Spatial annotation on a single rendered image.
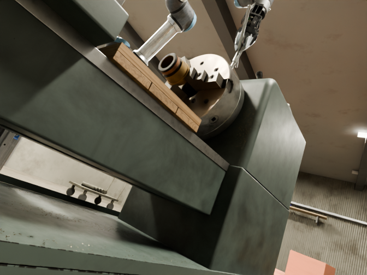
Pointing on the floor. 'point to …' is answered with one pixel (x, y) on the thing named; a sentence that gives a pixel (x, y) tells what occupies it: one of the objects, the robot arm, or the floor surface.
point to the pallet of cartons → (305, 266)
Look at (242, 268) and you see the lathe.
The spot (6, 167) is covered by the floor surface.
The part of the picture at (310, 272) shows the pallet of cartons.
